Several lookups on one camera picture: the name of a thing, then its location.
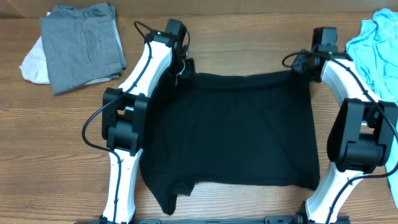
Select black t-shirt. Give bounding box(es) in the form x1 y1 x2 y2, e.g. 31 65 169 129
140 71 320 215

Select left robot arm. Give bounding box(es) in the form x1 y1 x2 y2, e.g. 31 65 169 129
98 19 195 223

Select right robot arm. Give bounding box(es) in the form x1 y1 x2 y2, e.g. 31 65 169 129
290 27 397 223

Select light blue shirt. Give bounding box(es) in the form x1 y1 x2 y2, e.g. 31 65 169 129
345 8 398 209

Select folded grey shorts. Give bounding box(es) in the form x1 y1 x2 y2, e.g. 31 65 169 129
40 2 127 95

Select white cloth under shorts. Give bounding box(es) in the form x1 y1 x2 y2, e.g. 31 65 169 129
19 19 123 85

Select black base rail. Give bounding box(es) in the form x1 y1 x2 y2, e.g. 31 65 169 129
131 215 303 224

